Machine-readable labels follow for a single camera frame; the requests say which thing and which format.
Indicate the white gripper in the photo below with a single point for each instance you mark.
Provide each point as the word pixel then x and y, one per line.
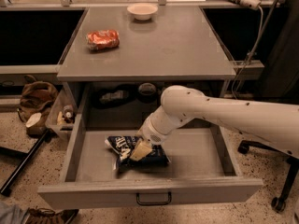
pixel 149 132

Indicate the blue chip bag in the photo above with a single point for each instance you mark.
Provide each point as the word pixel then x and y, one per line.
pixel 157 157

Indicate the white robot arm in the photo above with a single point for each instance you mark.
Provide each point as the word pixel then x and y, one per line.
pixel 274 125

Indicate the grey open drawer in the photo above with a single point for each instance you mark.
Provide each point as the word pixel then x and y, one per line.
pixel 200 165

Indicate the grey counter cabinet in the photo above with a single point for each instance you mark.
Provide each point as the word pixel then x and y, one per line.
pixel 177 44

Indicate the red chip bag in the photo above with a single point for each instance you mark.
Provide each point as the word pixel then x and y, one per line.
pixel 103 39

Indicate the black tape roll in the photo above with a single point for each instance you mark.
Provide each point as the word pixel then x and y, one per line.
pixel 147 93

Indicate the small bottle in bin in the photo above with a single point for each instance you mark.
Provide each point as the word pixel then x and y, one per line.
pixel 68 113

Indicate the clear plastic bin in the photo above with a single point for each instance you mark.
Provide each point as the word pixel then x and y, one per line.
pixel 55 120

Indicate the brown backpack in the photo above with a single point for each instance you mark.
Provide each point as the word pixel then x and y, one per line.
pixel 37 99

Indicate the brown shoe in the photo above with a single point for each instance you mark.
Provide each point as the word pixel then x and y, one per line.
pixel 48 216

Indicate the black metal pole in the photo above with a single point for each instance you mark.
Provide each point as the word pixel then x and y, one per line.
pixel 23 158

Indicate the white bowl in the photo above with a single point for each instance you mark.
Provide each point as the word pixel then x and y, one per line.
pixel 142 11

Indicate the black office chair base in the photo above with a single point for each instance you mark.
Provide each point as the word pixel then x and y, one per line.
pixel 276 169

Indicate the black drawer handle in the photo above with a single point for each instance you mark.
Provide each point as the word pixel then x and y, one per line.
pixel 153 199

